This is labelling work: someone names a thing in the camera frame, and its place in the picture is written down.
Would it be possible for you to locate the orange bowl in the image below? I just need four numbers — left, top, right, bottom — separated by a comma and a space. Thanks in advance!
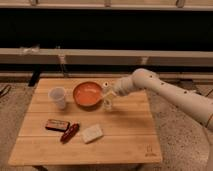
73, 81, 102, 107

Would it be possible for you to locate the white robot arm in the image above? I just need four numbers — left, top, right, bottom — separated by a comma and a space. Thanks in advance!
103, 68, 213, 132

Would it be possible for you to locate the grey metal rail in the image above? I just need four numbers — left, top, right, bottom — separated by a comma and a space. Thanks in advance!
0, 48, 213, 67

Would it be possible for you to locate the pale yellow sponge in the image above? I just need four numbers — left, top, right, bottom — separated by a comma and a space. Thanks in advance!
81, 124, 103, 143

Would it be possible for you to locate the dark red snack bar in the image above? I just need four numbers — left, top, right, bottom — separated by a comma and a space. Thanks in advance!
45, 119, 70, 132

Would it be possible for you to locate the white plastic bottle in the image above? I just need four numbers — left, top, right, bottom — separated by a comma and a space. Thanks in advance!
102, 82, 112, 111

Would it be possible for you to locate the black cable left floor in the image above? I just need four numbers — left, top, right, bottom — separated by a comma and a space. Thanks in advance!
0, 83, 12, 98

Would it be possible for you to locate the wooden table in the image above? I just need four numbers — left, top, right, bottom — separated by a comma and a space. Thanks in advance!
9, 78, 162, 166

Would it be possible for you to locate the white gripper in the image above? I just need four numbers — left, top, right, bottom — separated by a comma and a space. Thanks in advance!
102, 77, 134, 100

